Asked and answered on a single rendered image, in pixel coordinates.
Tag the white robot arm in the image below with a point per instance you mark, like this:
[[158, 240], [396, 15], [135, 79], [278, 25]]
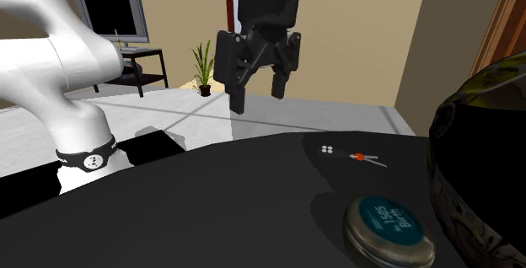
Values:
[[45, 70]]

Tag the black robot stand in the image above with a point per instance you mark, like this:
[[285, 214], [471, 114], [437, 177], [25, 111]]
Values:
[[152, 146]]

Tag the red framed window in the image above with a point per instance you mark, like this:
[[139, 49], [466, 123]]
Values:
[[229, 0]]

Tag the dark glossy patterned vase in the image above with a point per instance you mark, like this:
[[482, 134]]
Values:
[[480, 148]]

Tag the black key fob with keys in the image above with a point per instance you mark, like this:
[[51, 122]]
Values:
[[335, 152]]

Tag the green potted plant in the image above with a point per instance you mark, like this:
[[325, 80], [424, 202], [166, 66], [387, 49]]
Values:
[[203, 68]]

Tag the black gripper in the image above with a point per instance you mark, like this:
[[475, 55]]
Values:
[[268, 4]]

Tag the black round table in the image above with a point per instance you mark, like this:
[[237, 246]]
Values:
[[197, 209]]

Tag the round tin with teal lid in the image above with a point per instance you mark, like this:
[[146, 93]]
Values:
[[388, 228]]

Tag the television on black stand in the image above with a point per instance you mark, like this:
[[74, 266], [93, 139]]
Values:
[[113, 14]]

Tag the brown wooden door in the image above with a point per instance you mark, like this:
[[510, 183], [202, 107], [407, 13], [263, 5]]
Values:
[[499, 24]]

